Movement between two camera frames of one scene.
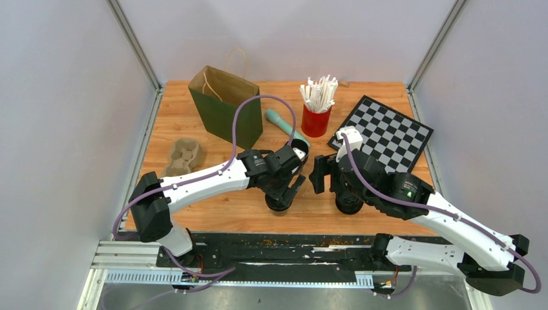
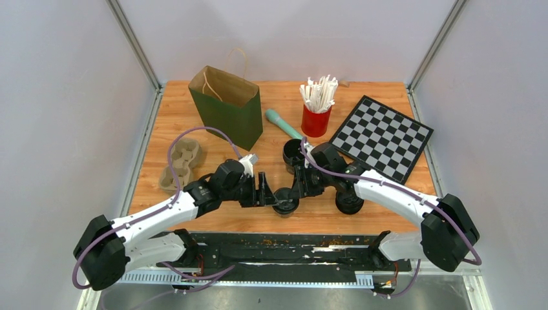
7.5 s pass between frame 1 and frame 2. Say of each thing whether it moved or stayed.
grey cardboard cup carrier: stayed
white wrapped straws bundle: stayed
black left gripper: moved
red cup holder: stayed
